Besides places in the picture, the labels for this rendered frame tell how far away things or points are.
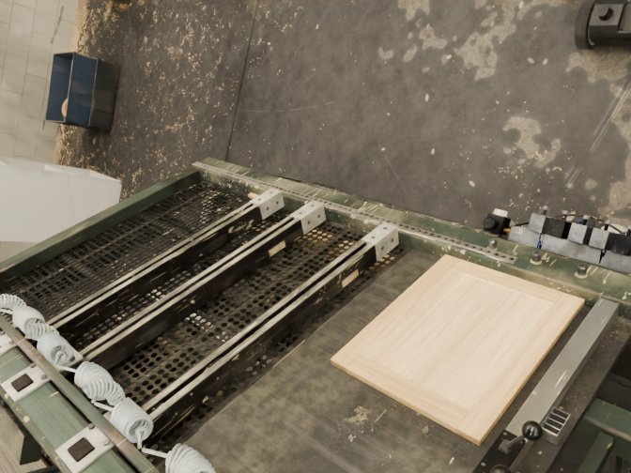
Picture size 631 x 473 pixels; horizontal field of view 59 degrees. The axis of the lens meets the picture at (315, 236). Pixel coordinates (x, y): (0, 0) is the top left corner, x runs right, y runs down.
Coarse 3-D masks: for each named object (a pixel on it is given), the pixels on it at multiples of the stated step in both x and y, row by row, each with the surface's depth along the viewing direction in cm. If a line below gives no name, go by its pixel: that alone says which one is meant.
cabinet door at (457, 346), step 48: (432, 288) 166; (480, 288) 162; (528, 288) 158; (384, 336) 152; (432, 336) 149; (480, 336) 146; (528, 336) 143; (384, 384) 137; (432, 384) 135; (480, 384) 133; (480, 432) 121
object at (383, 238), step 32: (384, 224) 190; (352, 256) 177; (320, 288) 166; (256, 320) 158; (288, 320) 159; (224, 352) 149; (256, 352) 153; (96, 384) 125; (192, 384) 140; (224, 384) 147; (160, 416) 134; (64, 448) 125; (96, 448) 123
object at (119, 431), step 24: (24, 312) 156; (48, 336) 143; (48, 360) 140; (96, 408) 112; (120, 408) 117; (120, 432) 115; (144, 432) 114; (144, 456) 100; (168, 456) 107; (192, 456) 105
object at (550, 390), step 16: (608, 304) 145; (592, 320) 141; (608, 320) 140; (576, 336) 137; (592, 336) 136; (576, 352) 133; (592, 352) 136; (560, 368) 130; (576, 368) 129; (544, 384) 127; (560, 384) 126; (528, 400) 124; (544, 400) 123; (560, 400) 126; (528, 416) 120; (544, 416) 119; (512, 432) 117; (528, 448) 117; (512, 464) 111
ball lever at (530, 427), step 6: (528, 420) 106; (522, 426) 106; (528, 426) 104; (534, 426) 104; (540, 426) 105; (522, 432) 105; (528, 432) 104; (534, 432) 104; (540, 432) 104; (516, 438) 109; (522, 438) 108; (528, 438) 104; (534, 438) 104; (504, 444) 113; (510, 444) 111; (504, 450) 112
